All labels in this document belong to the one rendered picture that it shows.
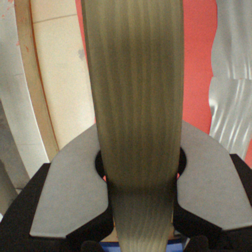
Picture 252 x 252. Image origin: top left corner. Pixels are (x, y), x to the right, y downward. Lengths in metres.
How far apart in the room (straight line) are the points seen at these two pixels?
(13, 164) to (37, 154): 1.59
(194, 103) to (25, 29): 0.19
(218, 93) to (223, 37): 0.06
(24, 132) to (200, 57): 0.20
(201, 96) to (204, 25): 0.08
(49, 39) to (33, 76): 0.04
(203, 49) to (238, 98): 0.07
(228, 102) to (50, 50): 0.20
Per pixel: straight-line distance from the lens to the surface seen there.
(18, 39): 0.20
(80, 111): 0.23
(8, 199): 0.29
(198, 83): 0.23
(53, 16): 0.22
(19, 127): 0.23
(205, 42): 0.22
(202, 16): 0.22
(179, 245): 0.37
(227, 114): 0.25
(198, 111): 0.24
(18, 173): 1.88
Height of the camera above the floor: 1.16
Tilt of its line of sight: 61 degrees down
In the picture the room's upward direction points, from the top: 178 degrees counter-clockwise
